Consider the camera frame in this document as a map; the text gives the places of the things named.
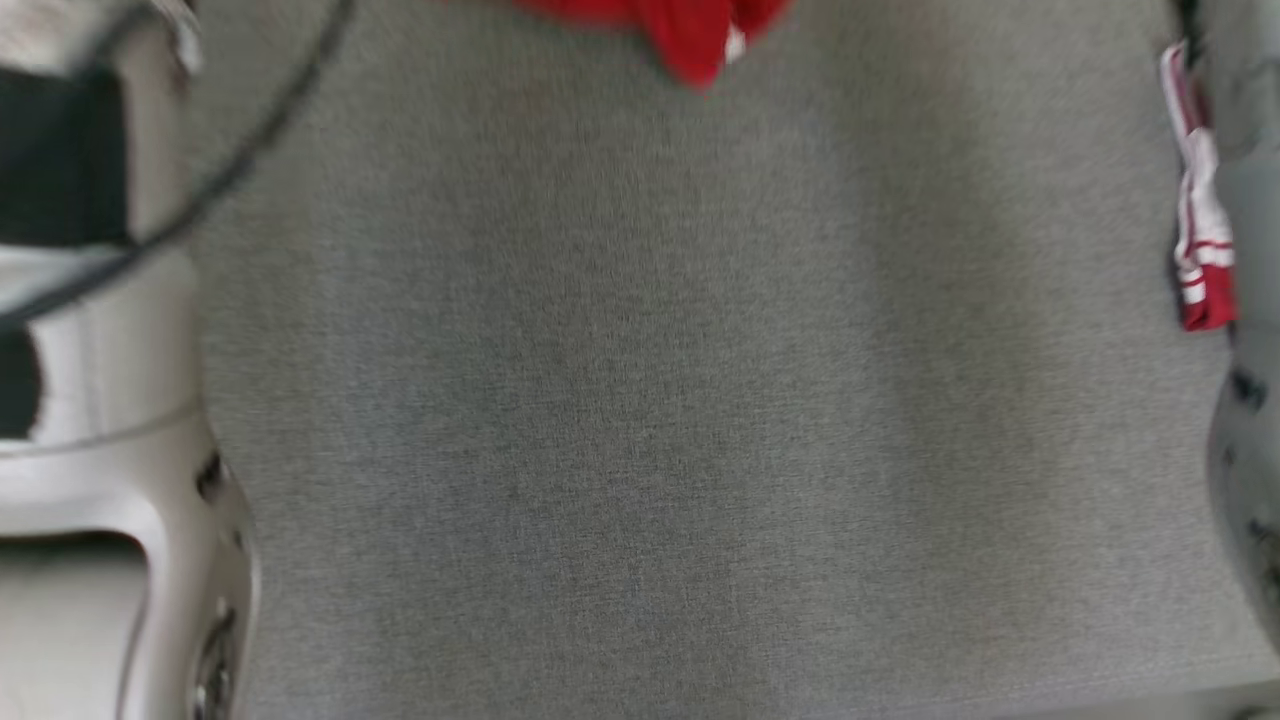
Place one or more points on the grey fabric sofa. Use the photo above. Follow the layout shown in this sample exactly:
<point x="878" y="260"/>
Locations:
<point x="650" y="400"/>

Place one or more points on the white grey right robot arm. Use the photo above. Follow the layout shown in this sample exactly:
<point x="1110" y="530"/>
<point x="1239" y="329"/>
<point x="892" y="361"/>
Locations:
<point x="1250" y="450"/>

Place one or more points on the red shirt with white sleeves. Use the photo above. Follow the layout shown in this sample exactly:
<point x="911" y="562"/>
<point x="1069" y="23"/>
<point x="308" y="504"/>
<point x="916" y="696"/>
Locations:
<point x="1200" y="220"/>

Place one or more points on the red Bulls 23 garment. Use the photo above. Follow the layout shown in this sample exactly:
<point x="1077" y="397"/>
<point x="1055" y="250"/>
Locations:
<point x="690" y="40"/>

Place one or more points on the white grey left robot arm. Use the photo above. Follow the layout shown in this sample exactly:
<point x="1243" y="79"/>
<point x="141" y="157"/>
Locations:
<point x="100" y="480"/>

